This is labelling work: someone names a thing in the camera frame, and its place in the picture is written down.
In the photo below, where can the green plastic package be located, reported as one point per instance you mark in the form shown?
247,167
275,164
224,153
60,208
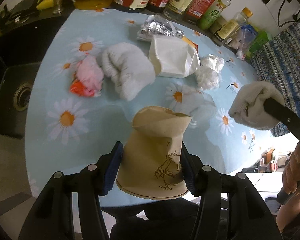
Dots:
262,38

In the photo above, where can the white paper napkin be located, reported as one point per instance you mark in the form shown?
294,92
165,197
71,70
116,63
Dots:
173,57

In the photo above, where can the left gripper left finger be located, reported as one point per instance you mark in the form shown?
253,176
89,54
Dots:
94,181

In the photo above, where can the slim gold cap bottle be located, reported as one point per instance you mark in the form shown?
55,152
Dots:
227,30

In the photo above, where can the patterned blue fabric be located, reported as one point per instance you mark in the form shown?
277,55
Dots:
278,62

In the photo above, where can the blue plastic food bag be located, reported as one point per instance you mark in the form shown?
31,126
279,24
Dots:
245,36

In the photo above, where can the small white red packet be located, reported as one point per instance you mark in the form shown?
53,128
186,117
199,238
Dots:
240,54

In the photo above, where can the person's right hand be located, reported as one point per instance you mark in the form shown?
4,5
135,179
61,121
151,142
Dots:
291,174

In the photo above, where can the silver foil bag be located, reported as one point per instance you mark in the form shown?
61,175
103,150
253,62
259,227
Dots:
157,25

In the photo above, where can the green label oil bottle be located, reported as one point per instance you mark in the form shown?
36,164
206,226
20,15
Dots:
212,13

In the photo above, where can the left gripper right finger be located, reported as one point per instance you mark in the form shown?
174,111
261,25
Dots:
207,183

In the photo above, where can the brown paper cup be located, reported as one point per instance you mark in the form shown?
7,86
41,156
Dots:
150,166

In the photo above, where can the orange red snack packet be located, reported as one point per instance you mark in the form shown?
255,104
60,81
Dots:
188,41

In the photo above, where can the black kitchen sink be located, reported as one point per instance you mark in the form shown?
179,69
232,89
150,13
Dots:
15,91

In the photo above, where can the pink red wrapper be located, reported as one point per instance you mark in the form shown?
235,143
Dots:
88,78

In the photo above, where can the white cloth bundle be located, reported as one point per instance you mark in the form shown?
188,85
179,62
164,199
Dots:
128,68

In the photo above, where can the white tissue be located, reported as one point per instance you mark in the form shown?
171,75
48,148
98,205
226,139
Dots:
208,73

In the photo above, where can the grey knitted cloth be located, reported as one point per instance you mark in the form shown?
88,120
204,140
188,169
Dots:
247,107

